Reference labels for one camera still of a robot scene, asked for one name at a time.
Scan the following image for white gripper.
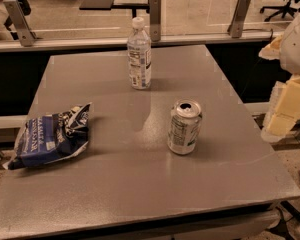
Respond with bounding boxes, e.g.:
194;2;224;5
259;13;300;142

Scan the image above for green white 7up can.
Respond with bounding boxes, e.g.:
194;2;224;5
167;99;202;155

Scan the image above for clear plastic water bottle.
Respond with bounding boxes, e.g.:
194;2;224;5
127;17;151;90

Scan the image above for blue chip bag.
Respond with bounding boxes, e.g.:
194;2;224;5
4;103;90;170

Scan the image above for metal rail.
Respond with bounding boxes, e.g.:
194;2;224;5
0;30;284;54

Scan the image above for right metal bracket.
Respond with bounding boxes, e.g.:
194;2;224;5
227;0;251;38

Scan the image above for metal bracket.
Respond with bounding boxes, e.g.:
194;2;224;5
3;0;36;47
149;0;161;42
227;0;251;38

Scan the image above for middle metal bracket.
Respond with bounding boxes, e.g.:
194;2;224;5
149;0;161;42

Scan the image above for left metal bracket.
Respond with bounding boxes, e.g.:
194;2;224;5
3;0;36;47

